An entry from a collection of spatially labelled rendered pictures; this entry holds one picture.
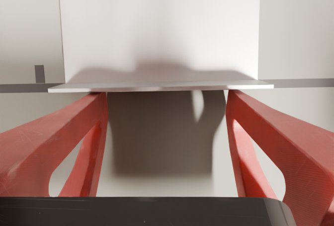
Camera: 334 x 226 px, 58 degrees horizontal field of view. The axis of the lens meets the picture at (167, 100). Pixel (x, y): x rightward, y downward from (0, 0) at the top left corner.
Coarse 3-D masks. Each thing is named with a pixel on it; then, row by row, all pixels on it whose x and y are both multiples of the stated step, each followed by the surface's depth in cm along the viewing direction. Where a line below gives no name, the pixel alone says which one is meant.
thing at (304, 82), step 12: (0, 84) 13; (12, 84) 13; (24, 84) 13; (36, 84) 13; (48, 84) 13; (60, 84) 13; (276, 84) 14; (288, 84) 14; (300, 84) 14; (312, 84) 14; (324, 84) 14
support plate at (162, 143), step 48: (0, 0) 13; (48, 0) 13; (288, 0) 13; (0, 48) 13; (48, 48) 13; (288, 48) 13; (0, 96) 14; (48, 96) 14; (144, 96) 14; (192, 96) 14; (288, 96) 14; (144, 144) 14; (192, 144) 14; (144, 192) 14; (192, 192) 14
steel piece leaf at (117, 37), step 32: (64, 0) 13; (96, 0) 13; (128, 0) 13; (160, 0) 13; (192, 0) 13; (224, 0) 13; (256, 0) 13; (64, 32) 13; (96, 32) 13; (128, 32) 13; (160, 32) 13; (192, 32) 13; (224, 32) 13; (256, 32) 13; (64, 64) 13; (96, 64) 13; (128, 64) 13; (160, 64) 13; (192, 64) 13; (224, 64) 13; (256, 64) 13
